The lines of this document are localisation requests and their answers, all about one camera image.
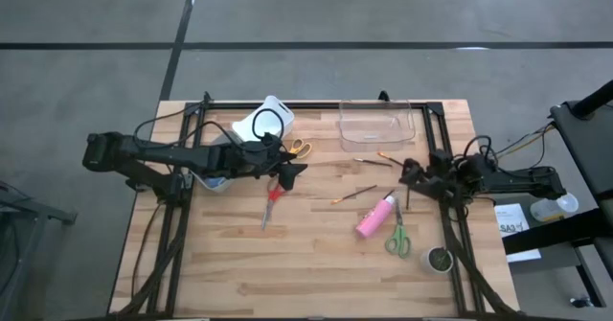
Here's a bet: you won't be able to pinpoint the dark thin paintbrush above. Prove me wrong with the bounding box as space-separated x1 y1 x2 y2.
352 157 394 168

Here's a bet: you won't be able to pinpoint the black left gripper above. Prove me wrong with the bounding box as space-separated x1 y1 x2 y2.
222 138 308 176

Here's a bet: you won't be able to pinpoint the pink paint bottle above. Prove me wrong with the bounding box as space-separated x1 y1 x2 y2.
354 195 397 240

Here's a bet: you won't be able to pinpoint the grey plastic bin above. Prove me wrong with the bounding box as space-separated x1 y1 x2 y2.
188 129 254 194

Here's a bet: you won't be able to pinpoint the clear plastic bin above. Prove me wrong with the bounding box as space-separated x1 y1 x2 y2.
338 99 417 153

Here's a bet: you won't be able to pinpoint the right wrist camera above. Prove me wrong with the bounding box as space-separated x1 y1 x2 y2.
401 156 422 176

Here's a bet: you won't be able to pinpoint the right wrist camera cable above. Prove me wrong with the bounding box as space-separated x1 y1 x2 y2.
461 135 494 164

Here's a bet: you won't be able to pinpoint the green handled scissors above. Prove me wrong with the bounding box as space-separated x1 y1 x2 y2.
384 198 413 260

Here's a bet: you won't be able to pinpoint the black metal rack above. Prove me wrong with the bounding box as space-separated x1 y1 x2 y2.
0 180 79 321

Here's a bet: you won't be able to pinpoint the orange handled paintbrush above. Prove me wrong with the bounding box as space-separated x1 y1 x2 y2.
376 151 404 167

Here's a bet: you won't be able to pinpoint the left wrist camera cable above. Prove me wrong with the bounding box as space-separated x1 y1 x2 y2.
251 107 287 143

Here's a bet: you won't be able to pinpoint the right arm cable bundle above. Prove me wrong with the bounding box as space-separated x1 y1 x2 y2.
490 122 559 173

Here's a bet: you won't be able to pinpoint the yellow handled scissors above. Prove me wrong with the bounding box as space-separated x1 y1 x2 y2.
288 137 313 160

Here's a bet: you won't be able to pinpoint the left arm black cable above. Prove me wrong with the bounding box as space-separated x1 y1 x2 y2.
132 101 243 150

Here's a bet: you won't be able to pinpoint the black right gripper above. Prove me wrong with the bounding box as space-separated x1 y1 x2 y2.
398 149 464 200

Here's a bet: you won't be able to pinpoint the black aluminium frame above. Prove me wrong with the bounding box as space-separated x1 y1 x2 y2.
108 99 523 318

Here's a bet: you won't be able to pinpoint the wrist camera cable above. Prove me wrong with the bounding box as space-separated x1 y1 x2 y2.
461 135 494 164
251 107 287 143

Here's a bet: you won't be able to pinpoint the white plastic bin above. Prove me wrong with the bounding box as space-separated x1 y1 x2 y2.
231 94 296 143

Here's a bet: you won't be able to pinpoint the clear plastic jar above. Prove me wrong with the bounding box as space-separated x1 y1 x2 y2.
530 192 579 222

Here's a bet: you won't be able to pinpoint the paintbrush with orange tip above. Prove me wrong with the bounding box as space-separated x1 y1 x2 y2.
329 184 379 205

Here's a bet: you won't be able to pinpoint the brown cable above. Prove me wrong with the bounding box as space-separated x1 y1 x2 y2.
129 200 164 288

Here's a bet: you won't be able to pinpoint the white printed paper sheet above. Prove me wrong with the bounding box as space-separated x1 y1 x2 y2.
493 203 542 264

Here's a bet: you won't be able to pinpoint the black side cart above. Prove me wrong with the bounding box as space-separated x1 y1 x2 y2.
492 79 613 312

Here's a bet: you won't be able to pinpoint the red handled scissors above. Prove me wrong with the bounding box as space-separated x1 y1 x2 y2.
261 176 288 230

